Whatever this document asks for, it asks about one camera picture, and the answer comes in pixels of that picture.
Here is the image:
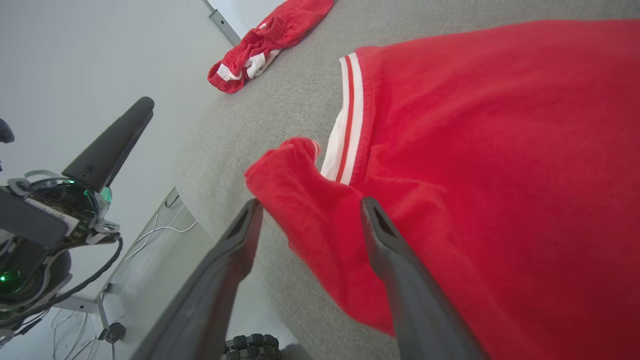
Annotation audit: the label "black ribbed robot wheel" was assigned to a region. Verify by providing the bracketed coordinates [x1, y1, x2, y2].
[221, 333, 282, 360]

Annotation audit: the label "grey metal wall rail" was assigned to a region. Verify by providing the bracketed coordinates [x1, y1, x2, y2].
[202, 0, 242, 47]

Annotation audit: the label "grey metal stand with caster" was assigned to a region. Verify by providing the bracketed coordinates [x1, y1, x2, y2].
[52, 295, 127, 345]

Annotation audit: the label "red shorts with white stripe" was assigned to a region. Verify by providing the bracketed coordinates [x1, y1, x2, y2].
[207, 0, 335, 94]

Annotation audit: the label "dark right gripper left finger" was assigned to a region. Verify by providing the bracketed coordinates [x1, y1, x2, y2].
[132, 198, 264, 360]

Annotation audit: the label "white floor cable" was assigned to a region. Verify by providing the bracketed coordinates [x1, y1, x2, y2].
[122, 210, 198, 262]

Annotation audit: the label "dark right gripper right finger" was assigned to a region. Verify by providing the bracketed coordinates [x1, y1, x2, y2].
[360, 196, 488, 360]

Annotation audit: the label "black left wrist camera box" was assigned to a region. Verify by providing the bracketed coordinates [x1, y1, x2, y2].
[0, 192, 69, 249]

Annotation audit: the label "red basketball jersey white sleeves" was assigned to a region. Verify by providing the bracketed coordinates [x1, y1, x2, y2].
[244, 19, 640, 360]

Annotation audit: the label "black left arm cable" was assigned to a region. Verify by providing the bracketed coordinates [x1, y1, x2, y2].
[30, 237, 124, 311]

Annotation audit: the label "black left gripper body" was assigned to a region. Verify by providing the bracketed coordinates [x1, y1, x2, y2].
[0, 170, 122, 321]

